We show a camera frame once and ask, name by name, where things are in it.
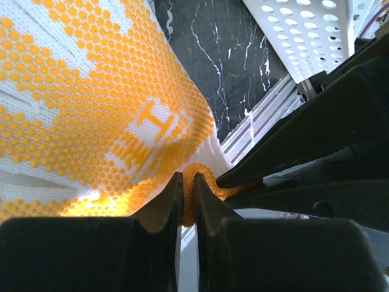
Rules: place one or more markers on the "white perforated storage basket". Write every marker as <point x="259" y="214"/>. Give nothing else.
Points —
<point x="312" y="36"/>

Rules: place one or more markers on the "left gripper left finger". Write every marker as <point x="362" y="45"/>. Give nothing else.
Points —
<point x="139" y="252"/>

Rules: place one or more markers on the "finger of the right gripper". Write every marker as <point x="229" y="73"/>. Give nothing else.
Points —
<point x="351" y="109"/>

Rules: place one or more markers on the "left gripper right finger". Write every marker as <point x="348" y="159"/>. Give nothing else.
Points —
<point x="238" y="254"/>

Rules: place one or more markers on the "yellow dotted white glove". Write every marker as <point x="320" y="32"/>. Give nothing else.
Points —
<point x="97" y="112"/>

